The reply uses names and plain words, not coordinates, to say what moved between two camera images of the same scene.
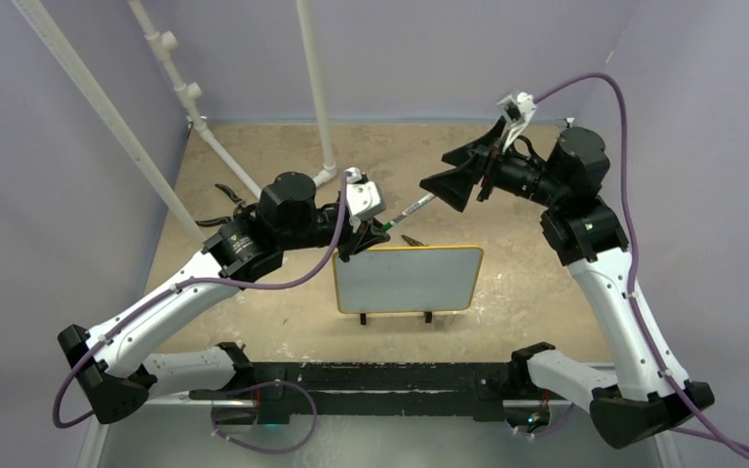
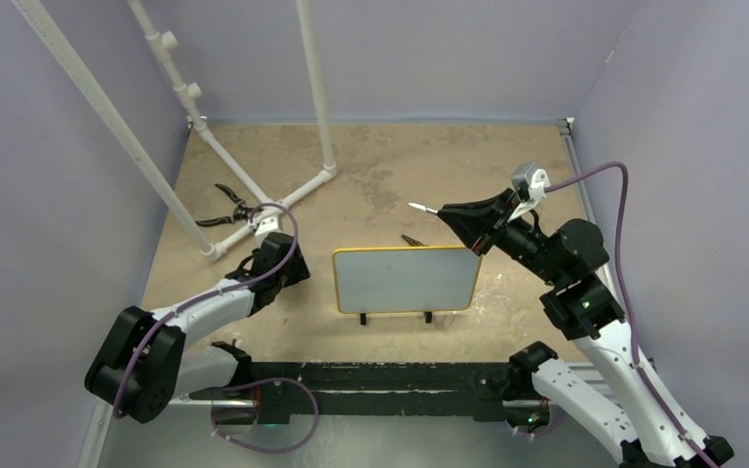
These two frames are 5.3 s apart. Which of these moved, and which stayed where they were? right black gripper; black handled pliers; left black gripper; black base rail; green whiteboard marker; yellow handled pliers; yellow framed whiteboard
Moved: left black gripper; right black gripper; green whiteboard marker
Stayed: black base rail; yellow framed whiteboard; black handled pliers; yellow handled pliers
